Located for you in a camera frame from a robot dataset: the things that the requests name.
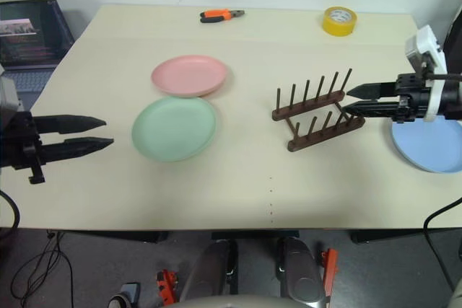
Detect brown wooden dish rack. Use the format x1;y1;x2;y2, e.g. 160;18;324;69
271;67;367;153

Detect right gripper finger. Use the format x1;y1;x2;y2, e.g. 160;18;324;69
346;82;398;100
340;100;401;120

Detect orange red clamp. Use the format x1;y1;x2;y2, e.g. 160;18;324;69
318;247;339;299
155;268;180;306

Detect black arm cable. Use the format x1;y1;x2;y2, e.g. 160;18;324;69
422;72;462;293
0;189;22;230

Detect thin black floor cable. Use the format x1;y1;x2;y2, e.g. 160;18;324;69
9;229;75;308

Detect small grey floor object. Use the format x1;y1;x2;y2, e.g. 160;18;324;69
107;281;142;308

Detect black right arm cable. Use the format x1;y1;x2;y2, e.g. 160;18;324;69
422;72;462;293

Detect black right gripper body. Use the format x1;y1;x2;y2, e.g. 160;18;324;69
394;73;435;124

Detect pink plate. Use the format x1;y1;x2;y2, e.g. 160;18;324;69
150;54;231;99

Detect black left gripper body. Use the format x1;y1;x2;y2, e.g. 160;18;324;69
0;110;47;185

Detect dark panel with white edge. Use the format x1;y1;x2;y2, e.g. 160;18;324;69
441;0;462;84

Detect black table foot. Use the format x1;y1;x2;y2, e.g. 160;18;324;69
350;229;429;245

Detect yellow tape roll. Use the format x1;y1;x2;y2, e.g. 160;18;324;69
321;6;358;38

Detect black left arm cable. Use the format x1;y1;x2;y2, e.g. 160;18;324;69
0;189;22;230

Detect grey rounded robot torso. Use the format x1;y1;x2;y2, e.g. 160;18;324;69
172;294;308;308

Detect green plate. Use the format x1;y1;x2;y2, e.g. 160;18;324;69
131;95;218;162

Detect orange black pliers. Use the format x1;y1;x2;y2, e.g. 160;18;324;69
199;8;246;25

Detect blue plate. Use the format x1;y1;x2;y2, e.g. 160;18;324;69
388;118;462;174

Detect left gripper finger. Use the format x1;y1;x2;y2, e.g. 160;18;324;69
39;136;115;164
34;114;108;135

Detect open laptop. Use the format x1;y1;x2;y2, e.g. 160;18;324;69
0;0;76;111

